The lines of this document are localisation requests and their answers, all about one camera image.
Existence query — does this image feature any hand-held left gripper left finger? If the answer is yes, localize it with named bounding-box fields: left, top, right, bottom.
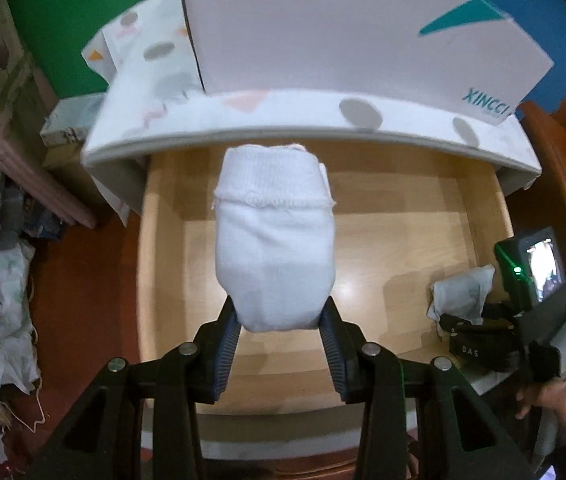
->
left=28, top=296, right=242, bottom=480

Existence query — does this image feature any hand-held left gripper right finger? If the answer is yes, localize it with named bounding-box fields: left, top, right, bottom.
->
left=319, top=297, right=534, bottom=480

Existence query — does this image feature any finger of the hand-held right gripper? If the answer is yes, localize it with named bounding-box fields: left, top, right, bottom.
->
left=438, top=311, right=516, bottom=337

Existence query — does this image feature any light blue underwear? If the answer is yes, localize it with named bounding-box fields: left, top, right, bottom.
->
left=427, top=263, right=496, bottom=326

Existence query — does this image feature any white underwear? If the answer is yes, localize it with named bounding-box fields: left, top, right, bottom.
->
left=212, top=142, right=338, bottom=333

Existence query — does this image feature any wooden drawer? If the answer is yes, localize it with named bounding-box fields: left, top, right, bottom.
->
left=135, top=140, right=516, bottom=461

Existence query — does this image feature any small patterned box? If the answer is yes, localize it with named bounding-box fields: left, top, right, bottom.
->
left=40, top=94, right=106, bottom=148

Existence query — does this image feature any blue foam mat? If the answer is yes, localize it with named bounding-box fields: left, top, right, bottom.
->
left=453, top=0, right=566, bottom=111

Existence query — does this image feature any white box with teal print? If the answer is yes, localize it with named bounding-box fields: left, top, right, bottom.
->
left=178, top=0, right=556, bottom=127

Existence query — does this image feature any green foam mat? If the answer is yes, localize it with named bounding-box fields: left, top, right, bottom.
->
left=5, top=0, right=184, bottom=102

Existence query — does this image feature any brown wooden furniture frame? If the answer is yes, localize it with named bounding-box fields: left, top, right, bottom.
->
left=505, top=55, right=566, bottom=361

